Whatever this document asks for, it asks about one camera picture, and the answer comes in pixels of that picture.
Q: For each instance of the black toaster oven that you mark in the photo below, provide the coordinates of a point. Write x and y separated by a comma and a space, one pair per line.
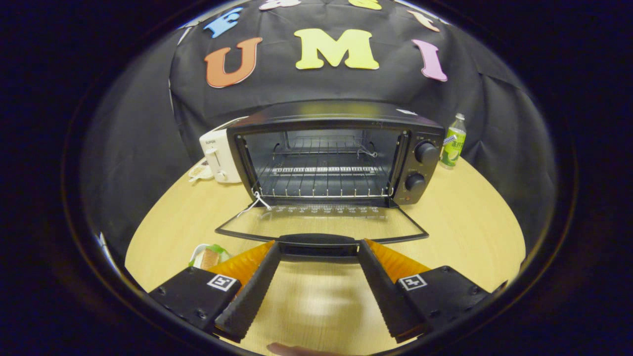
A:
336, 116

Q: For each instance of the toast sandwich with lettuce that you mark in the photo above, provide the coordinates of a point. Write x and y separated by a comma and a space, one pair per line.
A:
210, 258

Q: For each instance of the white plastic tray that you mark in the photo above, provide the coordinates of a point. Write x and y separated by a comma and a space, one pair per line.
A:
195, 257

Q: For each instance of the green label drink bottle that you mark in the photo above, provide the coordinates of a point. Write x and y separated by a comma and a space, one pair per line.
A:
452, 148

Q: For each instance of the small snack packet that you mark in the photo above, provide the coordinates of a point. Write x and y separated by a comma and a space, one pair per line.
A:
200, 172

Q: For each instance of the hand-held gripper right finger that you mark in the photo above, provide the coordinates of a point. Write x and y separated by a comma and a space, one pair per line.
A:
383, 296

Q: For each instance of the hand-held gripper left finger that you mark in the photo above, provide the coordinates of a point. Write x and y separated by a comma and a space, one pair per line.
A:
252, 296

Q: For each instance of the white pop-up toaster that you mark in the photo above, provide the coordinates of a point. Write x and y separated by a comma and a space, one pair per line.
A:
217, 148

